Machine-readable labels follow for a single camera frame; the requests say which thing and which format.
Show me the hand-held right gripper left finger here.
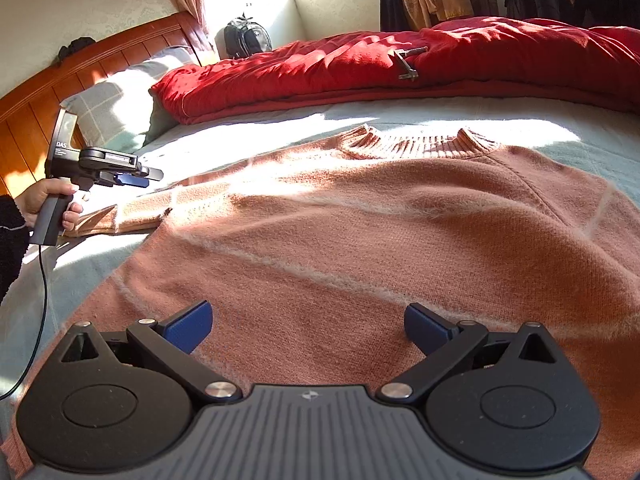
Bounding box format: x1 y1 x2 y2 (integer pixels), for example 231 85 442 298
60 300 243 403

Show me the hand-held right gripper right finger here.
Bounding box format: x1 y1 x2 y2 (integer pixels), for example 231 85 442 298
377 302 558 406

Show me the orange knit sweater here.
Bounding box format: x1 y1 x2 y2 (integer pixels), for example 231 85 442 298
0 124 640 480

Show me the person's left forearm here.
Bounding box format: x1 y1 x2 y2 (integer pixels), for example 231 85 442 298
0 195 31 301

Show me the person's left hand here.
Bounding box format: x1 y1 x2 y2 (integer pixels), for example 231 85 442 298
14 180 85 236

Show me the wooden headboard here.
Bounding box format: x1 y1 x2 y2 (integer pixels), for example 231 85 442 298
0 10 211 201

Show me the plaid pillow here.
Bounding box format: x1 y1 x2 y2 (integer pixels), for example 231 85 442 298
60 45 201 153

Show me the bed with plaid sheet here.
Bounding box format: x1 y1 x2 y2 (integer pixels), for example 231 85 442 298
0 95 640 411

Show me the black item on headboard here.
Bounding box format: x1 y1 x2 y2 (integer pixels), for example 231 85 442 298
57 36 97 63

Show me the grey backpack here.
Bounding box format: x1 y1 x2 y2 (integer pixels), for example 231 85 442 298
222 16 273 59

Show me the red quilt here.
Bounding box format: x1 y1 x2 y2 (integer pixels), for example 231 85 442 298
150 16 640 125

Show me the metal quilt clip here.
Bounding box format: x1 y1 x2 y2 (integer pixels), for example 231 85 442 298
392 46 430 81

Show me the dark wooden chair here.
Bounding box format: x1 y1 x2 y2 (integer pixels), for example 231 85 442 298
380 0 506 33

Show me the orange yellow garment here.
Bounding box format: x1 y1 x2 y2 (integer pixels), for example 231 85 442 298
400 0 475 31

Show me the black cable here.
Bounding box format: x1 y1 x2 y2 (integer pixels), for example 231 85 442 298
0 242 49 401

